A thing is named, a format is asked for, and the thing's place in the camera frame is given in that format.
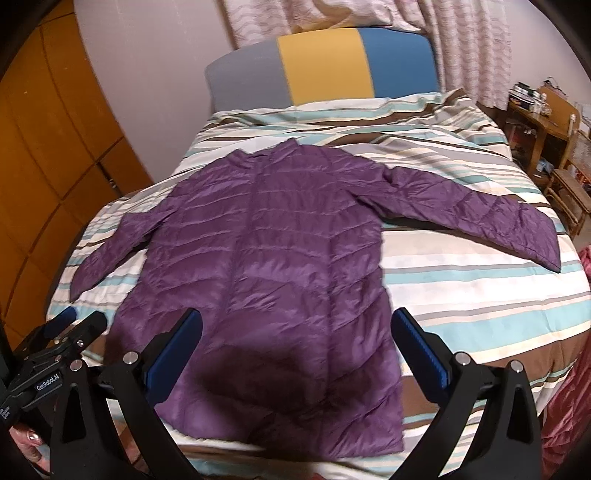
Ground purple quilted down jacket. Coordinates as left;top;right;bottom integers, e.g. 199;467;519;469
69;140;561;460

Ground person's left hand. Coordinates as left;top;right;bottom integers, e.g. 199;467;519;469
10;425;50;475

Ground pink red quilt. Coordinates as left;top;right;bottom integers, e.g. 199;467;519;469
540;245;591;479

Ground striped bed duvet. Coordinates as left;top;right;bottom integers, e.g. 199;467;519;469
49;87;591;480

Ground orange wooden wardrobe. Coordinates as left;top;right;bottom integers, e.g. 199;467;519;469
1;1;152;347

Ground wooden rattan chair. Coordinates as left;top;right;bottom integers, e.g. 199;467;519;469
544;131;590;239

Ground wooden desk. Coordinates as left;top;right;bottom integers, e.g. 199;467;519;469
507;99;581;177

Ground items on desk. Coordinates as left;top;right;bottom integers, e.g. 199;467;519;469
509;77;567;117

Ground pink patterned curtain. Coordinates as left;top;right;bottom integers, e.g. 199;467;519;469
205;1;511;111

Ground grey yellow blue headboard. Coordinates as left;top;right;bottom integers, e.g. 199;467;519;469
205;27;441;111

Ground patterned pillow on headboard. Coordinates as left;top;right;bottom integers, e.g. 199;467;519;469
221;0;423;49

